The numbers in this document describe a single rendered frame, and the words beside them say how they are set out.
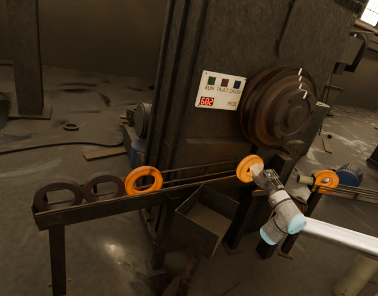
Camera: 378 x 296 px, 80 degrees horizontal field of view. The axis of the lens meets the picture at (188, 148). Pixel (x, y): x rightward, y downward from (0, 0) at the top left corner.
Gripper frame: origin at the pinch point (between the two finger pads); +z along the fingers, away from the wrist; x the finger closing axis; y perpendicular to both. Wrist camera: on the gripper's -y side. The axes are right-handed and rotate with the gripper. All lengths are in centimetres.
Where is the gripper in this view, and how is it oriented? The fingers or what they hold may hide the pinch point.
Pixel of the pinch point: (251, 165)
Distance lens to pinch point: 123.6
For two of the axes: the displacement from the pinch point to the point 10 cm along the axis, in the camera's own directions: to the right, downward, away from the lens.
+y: 3.1, -7.2, -6.3
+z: -3.4, -7.0, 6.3
